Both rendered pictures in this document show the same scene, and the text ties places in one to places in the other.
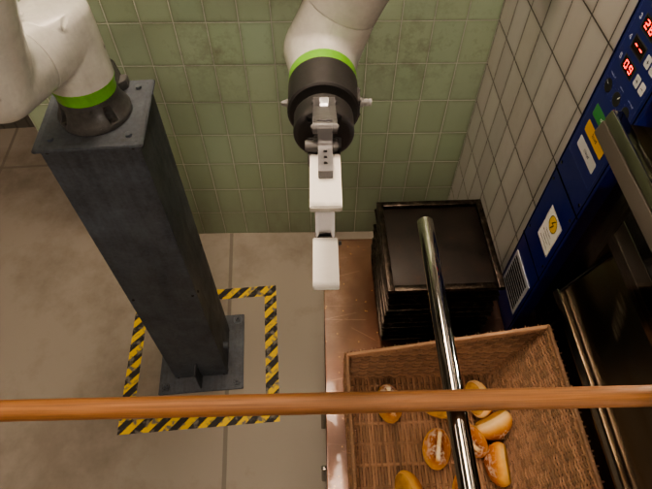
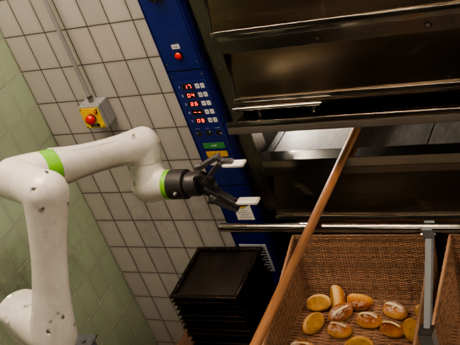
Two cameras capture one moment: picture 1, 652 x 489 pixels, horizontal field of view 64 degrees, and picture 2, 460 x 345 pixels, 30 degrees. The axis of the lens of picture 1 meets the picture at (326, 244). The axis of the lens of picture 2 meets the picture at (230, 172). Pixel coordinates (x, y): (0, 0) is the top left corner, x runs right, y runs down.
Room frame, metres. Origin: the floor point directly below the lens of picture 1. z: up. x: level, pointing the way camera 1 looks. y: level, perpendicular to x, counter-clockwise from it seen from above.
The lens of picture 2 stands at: (-0.87, 1.76, 2.79)
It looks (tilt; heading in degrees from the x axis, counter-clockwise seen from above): 31 degrees down; 305
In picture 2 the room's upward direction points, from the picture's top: 21 degrees counter-clockwise
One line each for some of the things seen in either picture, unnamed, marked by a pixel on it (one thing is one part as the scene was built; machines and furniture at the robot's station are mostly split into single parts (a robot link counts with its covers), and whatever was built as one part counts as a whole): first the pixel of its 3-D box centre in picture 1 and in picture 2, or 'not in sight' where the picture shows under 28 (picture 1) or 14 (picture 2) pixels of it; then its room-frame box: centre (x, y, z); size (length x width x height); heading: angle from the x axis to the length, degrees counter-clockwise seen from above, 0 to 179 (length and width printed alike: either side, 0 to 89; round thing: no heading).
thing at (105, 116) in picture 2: not in sight; (96, 113); (1.20, -0.50, 1.46); 0.10 x 0.07 x 0.10; 1
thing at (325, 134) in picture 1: (325, 147); (224, 158); (0.37, 0.00, 1.57); 0.05 x 0.01 x 0.03; 1
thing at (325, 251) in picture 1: (325, 263); (248, 200); (0.34, 0.00, 1.42); 0.07 x 0.03 x 0.01; 1
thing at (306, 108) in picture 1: (323, 140); (201, 183); (0.47, 0.00, 1.49); 0.09 x 0.07 x 0.08; 1
